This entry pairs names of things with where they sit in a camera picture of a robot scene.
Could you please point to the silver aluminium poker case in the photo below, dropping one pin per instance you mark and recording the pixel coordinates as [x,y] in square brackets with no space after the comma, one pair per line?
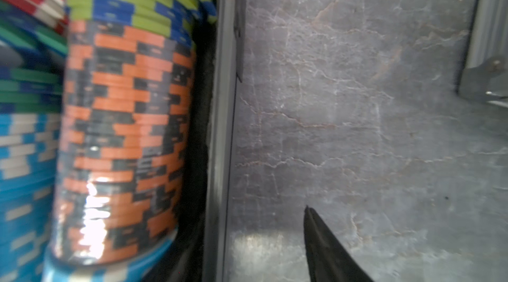
[34,50]

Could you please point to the orange black chip stack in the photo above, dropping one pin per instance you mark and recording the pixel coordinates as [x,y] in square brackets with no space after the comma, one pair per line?
[125,127]

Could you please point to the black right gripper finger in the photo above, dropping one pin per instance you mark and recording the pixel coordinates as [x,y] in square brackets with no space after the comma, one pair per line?
[328,260]

